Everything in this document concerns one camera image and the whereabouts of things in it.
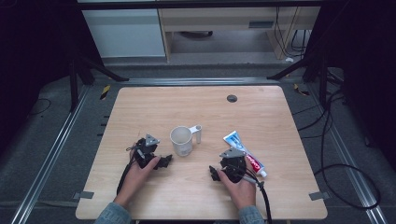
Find white cabinet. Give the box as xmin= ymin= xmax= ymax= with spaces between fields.
xmin=81 ymin=8 xmax=166 ymax=59

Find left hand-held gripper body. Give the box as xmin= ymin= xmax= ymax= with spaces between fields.
xmin=133 ymin=133 xmax=162 ymax=170

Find grey tape strip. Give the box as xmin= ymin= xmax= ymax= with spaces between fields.
xmin=308 ymin=191 xmax=331 ymax=202
xmin=72 ymin=190 xmax=95 ymax=201

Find hanging black desk cables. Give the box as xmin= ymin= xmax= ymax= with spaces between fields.
xmin=274 ymin=7 xmax=309 ymax=59

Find long looped black floor cable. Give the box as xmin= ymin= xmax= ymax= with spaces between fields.
xmin=313 ymin=88 xmax=382 ymax=210

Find thin black floor cable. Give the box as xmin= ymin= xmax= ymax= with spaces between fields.
xmin=27 ymin=98 xmax=52 ymax=119

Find toothpaste tube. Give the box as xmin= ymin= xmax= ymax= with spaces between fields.
xmin=222 ymin=130 xmax=268 ymax=179

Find white cup with handle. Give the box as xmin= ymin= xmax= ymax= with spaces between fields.
xmin=169 ymin=124 xmax=203 ymax=158

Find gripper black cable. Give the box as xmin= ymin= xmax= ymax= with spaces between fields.
xmin=116 ymin=157 xmax=135 ymax=196
xmin=239 ymin=169 xmax=274 ymax=224

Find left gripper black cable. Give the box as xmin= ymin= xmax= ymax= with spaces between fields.
xmin=116 ymin=157 xmax=135 ymax=196

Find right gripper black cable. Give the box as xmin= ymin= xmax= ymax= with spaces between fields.
xmin=239 ymin=169 xmax=274 ymax=224

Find person's left hand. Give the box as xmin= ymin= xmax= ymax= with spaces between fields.
xmin=114 ymin=156 xmax=162 ymax=208

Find person's right hand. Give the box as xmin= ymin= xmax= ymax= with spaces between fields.
xmin=217 ymin=156 xmax=257 ymax=211

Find black metal stand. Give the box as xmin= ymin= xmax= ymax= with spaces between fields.
xmin=68 ymin=51 xmax=131 ymax=113
xmin=266 ymin=46 xmax=331 ymax=109

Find aluminium floor rail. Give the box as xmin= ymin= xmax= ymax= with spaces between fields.
xmin=121 ymin=77 xmax=280 ymax=88
xmin=9 ymin=84 xmax=92 ymax=224
xmin=306 ymin=83 xmax=389 ymax=224

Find yellow black hazard tape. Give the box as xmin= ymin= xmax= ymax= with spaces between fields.
xmin=99 ymin=84 xmax=112 ymax=101
xmin=292 ymin=83 xmax=311 ymax=97

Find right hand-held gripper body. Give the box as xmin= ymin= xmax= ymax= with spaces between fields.
xmin=219 ymin=147 xmax=248 ymax=184

